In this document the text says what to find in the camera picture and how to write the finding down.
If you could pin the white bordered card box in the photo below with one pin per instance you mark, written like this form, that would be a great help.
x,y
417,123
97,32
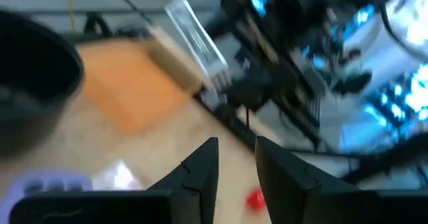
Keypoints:
x,y
197,40

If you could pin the purple foam die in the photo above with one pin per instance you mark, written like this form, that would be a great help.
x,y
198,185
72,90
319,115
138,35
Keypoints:
x,y
50,178

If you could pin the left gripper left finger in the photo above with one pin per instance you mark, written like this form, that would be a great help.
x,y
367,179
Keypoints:
x,y
194,184

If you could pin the orange plastic tray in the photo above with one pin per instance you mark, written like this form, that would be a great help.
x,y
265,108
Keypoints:
x,y
133,87

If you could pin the red toy block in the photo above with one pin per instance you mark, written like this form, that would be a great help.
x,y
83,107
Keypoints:
x,y
255,199

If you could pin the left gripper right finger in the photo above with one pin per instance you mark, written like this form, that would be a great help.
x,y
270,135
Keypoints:
x,y
287,190

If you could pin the black plastic bucket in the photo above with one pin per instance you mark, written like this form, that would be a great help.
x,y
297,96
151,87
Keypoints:
x,y
33,67

